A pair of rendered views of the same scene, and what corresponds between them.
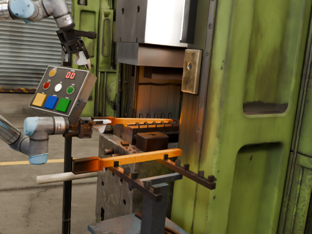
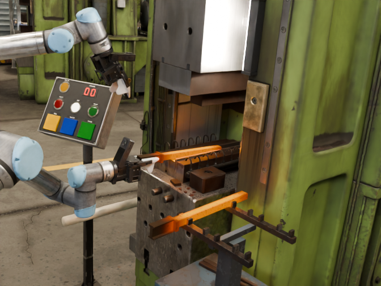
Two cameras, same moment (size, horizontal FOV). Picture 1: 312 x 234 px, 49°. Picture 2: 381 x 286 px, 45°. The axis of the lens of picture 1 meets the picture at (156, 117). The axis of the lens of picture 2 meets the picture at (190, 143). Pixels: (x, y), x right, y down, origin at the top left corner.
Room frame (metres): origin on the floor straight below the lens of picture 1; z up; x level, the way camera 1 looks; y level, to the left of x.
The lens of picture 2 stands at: (-0.17, 0.33, 1.65)
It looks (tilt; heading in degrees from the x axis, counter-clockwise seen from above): 19 degrees down; 352
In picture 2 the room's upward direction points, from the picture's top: 5 degrees clockwise
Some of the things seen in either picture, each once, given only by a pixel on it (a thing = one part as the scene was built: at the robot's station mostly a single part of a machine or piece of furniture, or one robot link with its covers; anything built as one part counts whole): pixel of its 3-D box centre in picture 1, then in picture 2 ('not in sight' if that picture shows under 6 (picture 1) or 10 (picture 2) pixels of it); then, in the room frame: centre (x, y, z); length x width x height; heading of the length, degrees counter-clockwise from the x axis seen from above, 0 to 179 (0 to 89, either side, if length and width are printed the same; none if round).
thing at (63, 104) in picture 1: (63, 105); (87, 130); (1.84, 0.51, 1.01); 0.07 x 0.05 x 0.07; 57
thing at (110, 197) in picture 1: (163, 181); (211, 214); (1.64, -0.06, 0.69); 0.56 x 0.38 x 0.45; 122
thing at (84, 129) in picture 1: (77, 126); (123, 169); (1.43, 0.33, 0.99); 0.12 x 0.08 x 0.09; 122
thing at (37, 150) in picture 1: (36, 149); (81, 199); (1.36, 0.48, 0.90); 0.11 x 0.08 x 0.11; 53
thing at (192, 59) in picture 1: (191, 71); (255, 106); (1.38, -0.13, 1.27); 0.09 x 0.02 x 0.17; 32
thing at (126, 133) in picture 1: (159, 128); (206, 156); (1.69, -0.02, 0.96); 0.42 x 0.20 x 0.09; 122
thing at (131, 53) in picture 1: (165, 56); (214, 75); (1.69, -0.02, 1.32); 0.42 x 0.20 x 0.10; 122
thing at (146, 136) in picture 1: (152, 141); (207, 179); (1.45, 0.01, 0.95); 0.12 x 0.08 x 0.06; 122
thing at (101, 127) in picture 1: (101, 126); (150, 165); (1.47, 0.23, 0.99); 0.09 x 0.03 x 0.06; 119
